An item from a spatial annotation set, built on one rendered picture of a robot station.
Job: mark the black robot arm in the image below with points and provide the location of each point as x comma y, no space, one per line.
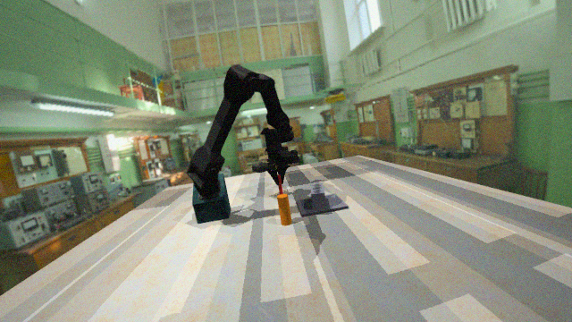
240,85

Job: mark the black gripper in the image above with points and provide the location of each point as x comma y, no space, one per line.
270,167

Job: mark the orange cylinder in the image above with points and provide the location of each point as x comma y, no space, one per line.
284,208

